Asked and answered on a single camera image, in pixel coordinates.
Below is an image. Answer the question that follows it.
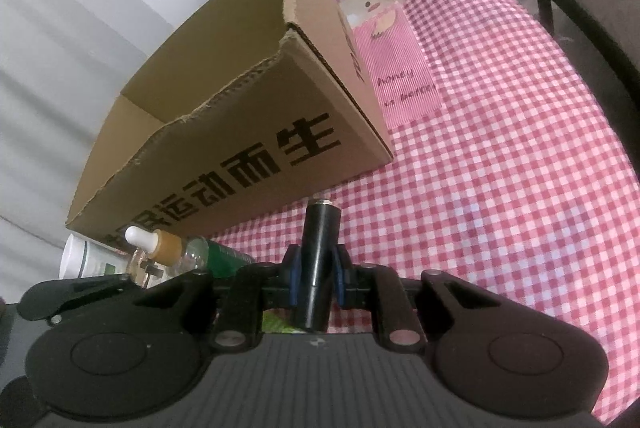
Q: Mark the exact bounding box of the black cylindrical tube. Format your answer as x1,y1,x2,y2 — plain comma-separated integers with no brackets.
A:
292,198,342,333

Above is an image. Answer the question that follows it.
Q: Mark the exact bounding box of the dropper bottle with wooden collar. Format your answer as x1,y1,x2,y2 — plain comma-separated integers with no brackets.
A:
125,226,207,288

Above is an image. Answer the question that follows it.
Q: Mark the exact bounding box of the green bottle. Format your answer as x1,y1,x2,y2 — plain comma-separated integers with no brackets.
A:
206,240,255,278

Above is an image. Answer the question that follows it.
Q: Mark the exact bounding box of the brown cardboard box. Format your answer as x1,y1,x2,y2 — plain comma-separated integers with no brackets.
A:
66,0,393,249

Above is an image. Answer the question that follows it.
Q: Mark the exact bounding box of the pink checkered tablecloth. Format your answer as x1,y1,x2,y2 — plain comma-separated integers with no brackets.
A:
196,0,639,427

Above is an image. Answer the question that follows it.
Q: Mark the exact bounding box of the white green jar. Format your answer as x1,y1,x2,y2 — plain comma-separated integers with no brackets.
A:
58,234,130,279

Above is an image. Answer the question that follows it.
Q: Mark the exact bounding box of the black chair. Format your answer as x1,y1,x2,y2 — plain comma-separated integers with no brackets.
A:
519,0,640,144

